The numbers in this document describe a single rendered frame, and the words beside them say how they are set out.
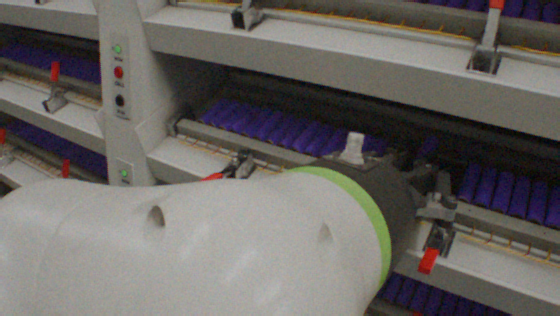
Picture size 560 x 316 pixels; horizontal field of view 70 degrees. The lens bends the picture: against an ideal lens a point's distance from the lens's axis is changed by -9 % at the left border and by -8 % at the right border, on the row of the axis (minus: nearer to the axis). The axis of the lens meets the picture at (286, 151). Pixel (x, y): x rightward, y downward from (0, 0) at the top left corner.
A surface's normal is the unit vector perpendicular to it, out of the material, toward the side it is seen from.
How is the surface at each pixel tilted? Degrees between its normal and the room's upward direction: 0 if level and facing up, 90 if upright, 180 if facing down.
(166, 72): 90
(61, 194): 14
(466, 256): 21
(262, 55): 111
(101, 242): 41
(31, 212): 26
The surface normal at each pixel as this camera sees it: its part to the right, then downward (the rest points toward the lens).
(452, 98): -0.50, 0.60
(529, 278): -0.11, -0.76
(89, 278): -0.55, -0.37
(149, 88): 0.86, 0.26
